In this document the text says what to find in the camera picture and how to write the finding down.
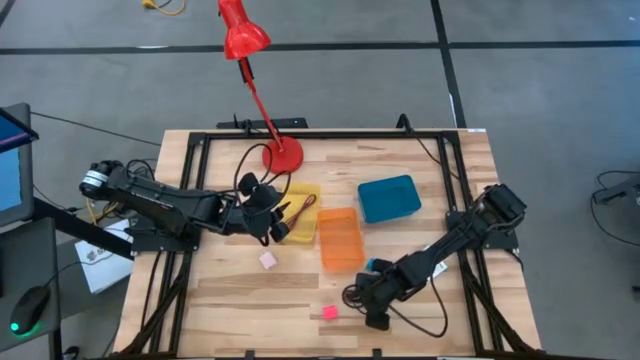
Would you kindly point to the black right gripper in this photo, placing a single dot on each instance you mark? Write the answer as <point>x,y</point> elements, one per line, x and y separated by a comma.
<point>385,290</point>

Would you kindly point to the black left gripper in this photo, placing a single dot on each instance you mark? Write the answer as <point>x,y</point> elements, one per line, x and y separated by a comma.
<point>260,205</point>

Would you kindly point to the hot pink wall charger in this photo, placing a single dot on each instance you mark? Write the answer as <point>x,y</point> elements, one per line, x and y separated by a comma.
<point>330,313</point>

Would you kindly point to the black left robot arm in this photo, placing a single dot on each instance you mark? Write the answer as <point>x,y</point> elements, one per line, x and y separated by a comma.
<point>150,197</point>

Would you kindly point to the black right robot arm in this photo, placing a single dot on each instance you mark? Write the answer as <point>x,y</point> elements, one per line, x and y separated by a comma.
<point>450,245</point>

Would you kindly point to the yellow translucent plastic bin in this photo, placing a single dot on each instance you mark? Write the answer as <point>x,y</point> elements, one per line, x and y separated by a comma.
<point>306,192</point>

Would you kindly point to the orange translucent plastic bin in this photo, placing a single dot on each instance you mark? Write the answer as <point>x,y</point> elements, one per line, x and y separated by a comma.
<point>340,240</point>

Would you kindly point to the blue plastic bin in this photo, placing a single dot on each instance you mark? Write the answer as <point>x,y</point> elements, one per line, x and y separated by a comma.
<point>387,197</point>

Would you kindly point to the white paper tag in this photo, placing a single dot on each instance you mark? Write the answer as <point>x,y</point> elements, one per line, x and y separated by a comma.
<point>440,270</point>

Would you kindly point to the black power strip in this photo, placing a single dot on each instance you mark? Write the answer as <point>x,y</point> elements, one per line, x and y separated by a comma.
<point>290,122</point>

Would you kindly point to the white cardboard box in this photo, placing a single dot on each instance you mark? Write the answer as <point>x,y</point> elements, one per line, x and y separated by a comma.
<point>102,272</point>

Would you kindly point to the black desk support bar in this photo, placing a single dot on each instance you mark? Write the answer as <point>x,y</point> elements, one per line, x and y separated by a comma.
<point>80,227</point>

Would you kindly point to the dark side desk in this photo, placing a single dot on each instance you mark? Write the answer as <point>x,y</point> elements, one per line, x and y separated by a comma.
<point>25,250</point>

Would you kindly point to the black computer mouse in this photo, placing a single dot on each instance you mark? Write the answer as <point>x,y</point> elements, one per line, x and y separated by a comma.
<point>30,307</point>

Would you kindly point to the dark framed computer monitor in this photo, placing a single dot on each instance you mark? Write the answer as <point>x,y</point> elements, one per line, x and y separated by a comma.
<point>10,175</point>

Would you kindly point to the light pink wall charger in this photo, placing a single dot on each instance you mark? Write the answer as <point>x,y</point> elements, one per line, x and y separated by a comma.
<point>268,260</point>

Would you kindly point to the black aluminium table frame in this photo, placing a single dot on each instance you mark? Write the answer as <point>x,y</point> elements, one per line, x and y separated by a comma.
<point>325,135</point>

